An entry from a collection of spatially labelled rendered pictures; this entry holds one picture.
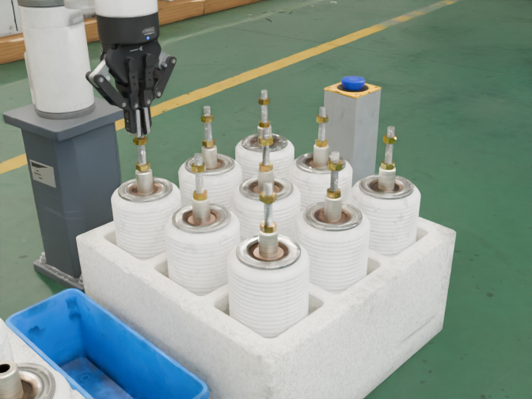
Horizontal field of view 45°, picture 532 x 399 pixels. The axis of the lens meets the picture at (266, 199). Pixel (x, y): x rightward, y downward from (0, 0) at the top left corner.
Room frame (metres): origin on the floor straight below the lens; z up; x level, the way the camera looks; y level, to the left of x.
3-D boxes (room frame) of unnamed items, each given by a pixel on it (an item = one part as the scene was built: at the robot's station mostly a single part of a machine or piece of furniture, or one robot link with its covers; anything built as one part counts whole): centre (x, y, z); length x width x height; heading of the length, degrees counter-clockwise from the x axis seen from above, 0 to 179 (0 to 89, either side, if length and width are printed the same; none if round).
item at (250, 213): (0.81, 0.00, 0.16); 0.10 x 0.10 x 0.18
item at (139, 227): (0.81, 0.17, 0.16); 0.10 x 0.10 x 0.18
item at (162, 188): (0.81, 0.17, 0.25); 0.08 x 0.08 x 0.01
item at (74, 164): (1.01, 0.32, 0.15); 0.15 x 0.15 x 0.30; 52
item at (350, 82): (1.07, -0.15, 0.32); 0.04 x 0.04 x 0.02
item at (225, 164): (0.89, 0.08, 0.25); 0.08 x 0.08 x 0.01
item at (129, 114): (0.79, 0.18, 0.37); 0.03 x 0.01 x 0.05; 137
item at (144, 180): (0.81, 0.17, 0.26); 0.02 x 0.02 x 0.03
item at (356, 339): (0.81, 0.00, 0.09); 0.39 x 0.39 x 0.18; 46
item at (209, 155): (0.89, 0.08, 0.26); 0.02 x 0.02 x 0.03
